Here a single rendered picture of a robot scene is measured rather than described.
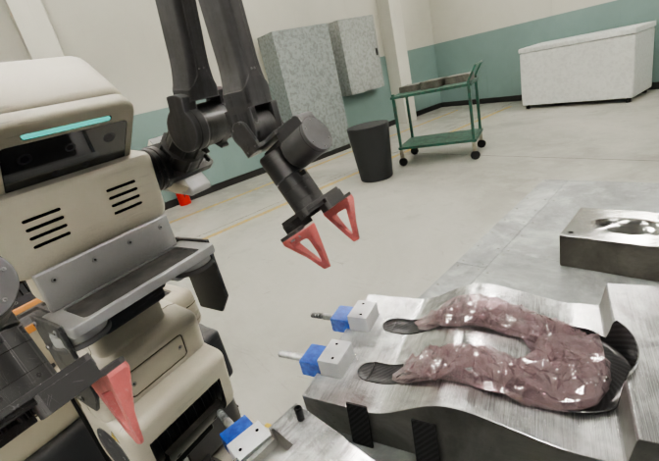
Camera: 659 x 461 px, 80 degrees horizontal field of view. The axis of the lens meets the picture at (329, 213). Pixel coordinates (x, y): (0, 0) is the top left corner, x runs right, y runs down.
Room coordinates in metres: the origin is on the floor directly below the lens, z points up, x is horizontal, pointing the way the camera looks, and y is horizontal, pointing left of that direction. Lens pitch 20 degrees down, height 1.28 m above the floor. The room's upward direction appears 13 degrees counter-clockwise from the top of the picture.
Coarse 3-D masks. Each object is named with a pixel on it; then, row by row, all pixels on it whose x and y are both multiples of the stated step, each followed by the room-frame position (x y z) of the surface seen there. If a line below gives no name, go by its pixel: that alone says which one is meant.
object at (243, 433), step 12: (228, 420) 0.46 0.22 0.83; (240, 420) 0.45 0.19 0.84; (228, 432) 0.43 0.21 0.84; (240, 432) 0.42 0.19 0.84; (252, 432) 0.41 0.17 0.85; (264, 432) 0.40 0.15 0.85; (228, 444) 0.40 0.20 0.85; (240, 444) 0.39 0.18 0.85; (252, 444) 0.39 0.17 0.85; (240, 456) 0.37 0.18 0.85
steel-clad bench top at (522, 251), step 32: (544, 192) 1.07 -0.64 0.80; (576, 192) 1.02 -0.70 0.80; (608, 192) 0.97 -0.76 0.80; (640, 192) 0.93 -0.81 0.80; (512, 224) 0.92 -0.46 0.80; (544, 224) 0.88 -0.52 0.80; (480, 256) 0.80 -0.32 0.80; (512, 256) 0.77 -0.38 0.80; (544, 256) 0.74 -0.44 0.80; (448, 288) 0.70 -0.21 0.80; (544, 288) 0.63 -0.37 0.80; (576, 288) 0.61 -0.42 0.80; (384, 448) 0.38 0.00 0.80
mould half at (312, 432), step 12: (288, 420) 0.38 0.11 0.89; (312, 420) 0.37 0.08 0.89; (288, 432) 0.36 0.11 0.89; (300, 432) 0.36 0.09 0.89; (312, 432) 0.35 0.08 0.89; (324, 432) 0.35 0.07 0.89; (336, 432) 0.34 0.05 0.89; (300, 444) 0.34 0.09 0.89; (312, 444) 0.34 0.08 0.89; (324, 444) 0.33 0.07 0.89; (336, 444) 0.33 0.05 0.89; (348, 444) 0.33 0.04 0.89; (288, 456) 0.33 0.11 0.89; (300, 456) 0.32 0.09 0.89; (312, 456) 0.32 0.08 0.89; (324, 456) 0.32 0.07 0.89; (336, 456) 0.32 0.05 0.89; (348, 456) 0.31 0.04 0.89; (360, 456) 0.31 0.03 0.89
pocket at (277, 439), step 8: (272, 432) 0.37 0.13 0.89; (272, 440) 0.37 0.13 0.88; (280, 440) 0.36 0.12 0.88; (264, 448) 0.36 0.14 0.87; (272, 448) 0.36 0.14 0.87; (280, 448) 0.36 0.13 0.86; (288, 448) 0.35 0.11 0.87; (256, 456) 0.35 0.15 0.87; (264, 456) 0.36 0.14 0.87; (272, 456) 0.36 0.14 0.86; (280, 456) 0.35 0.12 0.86
